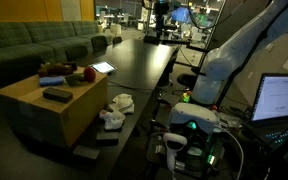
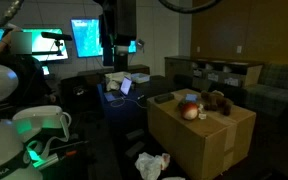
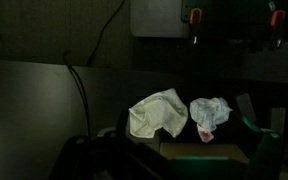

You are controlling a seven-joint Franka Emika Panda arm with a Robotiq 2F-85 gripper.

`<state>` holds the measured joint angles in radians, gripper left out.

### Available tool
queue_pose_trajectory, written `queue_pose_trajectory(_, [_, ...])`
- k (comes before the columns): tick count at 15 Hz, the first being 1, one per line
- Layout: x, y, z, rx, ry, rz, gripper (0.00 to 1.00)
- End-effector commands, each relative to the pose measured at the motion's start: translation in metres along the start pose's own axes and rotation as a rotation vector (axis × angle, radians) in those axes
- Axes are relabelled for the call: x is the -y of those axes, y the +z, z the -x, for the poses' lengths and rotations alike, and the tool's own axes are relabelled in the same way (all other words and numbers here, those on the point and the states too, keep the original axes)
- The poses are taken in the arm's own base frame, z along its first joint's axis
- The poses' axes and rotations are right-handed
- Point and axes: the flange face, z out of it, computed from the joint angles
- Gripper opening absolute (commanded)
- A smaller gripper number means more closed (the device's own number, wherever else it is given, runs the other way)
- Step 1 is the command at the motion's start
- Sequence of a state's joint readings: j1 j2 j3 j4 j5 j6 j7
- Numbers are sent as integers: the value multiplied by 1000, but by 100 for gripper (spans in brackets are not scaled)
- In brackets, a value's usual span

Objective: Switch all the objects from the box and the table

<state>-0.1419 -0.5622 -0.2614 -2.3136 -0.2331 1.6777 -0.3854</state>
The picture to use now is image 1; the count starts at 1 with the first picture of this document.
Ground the white towel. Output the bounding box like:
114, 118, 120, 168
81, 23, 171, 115
108, 93, 135, 114

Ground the white plastic bag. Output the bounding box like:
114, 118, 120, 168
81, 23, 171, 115
99, 110, 125, 130

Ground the red and green plush vegetable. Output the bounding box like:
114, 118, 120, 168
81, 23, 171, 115
65, 67, 96, 87

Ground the brown plush toy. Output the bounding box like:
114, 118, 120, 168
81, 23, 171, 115
38, 62, 77, 77

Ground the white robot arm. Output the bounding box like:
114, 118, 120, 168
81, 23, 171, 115
191, 0, 288, 104

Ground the black block near box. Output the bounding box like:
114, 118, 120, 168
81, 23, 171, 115
96, 132, 119, 145

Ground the cardboard box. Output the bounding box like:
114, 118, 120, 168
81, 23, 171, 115
0, 72, 108, 148

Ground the white tablet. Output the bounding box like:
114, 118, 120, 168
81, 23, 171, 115
91, 61, 116, 74

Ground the white VR headset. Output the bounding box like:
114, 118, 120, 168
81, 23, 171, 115
169, 103, 219, 134

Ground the white VR controller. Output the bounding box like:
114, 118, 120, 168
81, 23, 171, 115
163, 133, 187, 171

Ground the black block front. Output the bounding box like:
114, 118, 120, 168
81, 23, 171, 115
73, 145, 100, 160

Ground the black rectangular case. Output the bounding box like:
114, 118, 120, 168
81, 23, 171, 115
42, 88, 73, 103

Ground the blue sponge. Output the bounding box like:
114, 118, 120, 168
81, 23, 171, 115
39, 76, 64, 86

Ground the open laptop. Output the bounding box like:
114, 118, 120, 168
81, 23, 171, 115
248, 73, 288, 151

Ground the green plaid sofa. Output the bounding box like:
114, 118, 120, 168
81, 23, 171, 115
0, 20, 113, 88

